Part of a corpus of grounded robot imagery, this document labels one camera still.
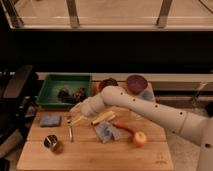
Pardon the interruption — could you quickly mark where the yellow red apple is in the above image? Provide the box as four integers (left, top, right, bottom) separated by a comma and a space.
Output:
133, 131, 147, 147

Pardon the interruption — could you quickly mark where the blue sponge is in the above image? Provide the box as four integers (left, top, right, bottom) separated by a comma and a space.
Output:
40, 115, 61, 127

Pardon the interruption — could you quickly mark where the blue grey cloth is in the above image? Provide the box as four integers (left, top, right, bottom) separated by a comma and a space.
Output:
95, 121, 121, 144

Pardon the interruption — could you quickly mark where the small metal cup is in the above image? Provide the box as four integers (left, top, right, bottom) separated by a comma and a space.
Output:
43, 135, 62, 153

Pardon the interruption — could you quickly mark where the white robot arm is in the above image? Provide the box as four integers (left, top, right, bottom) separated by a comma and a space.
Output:
79, 86, 213, 171

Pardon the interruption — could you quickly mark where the black chair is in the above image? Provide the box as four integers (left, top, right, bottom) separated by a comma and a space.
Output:
0, 65, 38, 158

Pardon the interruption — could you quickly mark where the dark pine cone left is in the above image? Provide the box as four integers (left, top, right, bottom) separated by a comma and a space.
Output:
57, 88, 70, 100

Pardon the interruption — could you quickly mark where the small blue cup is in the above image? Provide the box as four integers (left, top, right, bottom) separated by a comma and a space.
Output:
140, 90, 153, 101

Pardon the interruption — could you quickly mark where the yellow banana piece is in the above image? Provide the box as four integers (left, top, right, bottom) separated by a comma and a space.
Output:
91, 111, 116, 125

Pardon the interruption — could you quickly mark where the green plastic tray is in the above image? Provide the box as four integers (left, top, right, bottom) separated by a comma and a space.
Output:
37, 74, 92, 109

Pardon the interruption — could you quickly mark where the dark brown object in bowl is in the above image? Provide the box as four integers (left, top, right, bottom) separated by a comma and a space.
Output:
104, 78, 118, 87

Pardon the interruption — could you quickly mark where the wooden cutting board table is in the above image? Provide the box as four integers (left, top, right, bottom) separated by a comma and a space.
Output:
16, 81, 174, 171

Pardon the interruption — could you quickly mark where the orange carrot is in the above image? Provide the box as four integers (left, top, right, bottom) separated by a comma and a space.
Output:
111, 121, 135, 133

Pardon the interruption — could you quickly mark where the red bowl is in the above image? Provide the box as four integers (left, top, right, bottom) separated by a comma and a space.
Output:
98, 77, 119, 93

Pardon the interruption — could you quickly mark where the purple bowl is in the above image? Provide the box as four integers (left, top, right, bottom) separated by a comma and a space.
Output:
126, 75, 148, 94

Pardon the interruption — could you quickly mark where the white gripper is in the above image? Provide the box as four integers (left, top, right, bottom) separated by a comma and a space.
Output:
68, 94, 106, 126

